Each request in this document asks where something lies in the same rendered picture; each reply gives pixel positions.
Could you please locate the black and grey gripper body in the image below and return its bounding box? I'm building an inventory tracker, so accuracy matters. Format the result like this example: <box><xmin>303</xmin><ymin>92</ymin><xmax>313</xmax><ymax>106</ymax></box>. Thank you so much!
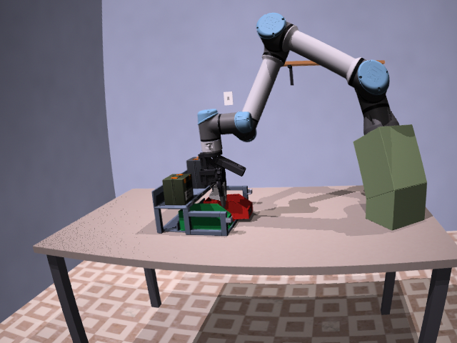
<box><xmin>198</xmin><ymin>150</ymin><xmax>226</xmax><ymax>186</ymax></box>

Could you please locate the red bin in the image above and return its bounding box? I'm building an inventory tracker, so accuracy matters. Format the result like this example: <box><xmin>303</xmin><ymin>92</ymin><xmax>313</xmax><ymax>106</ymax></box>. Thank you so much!
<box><xmin>204</xmin><ymin>194</ymin><xmax>253</xmax><ymax>219</ymax></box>

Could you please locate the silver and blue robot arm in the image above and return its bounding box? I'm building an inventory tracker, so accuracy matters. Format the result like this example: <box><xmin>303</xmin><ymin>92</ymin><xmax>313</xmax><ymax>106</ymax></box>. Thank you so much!
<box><xmin>198</xmin><ymin>13</ymin><xmax>399</xmax><ymax>154</ymax></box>

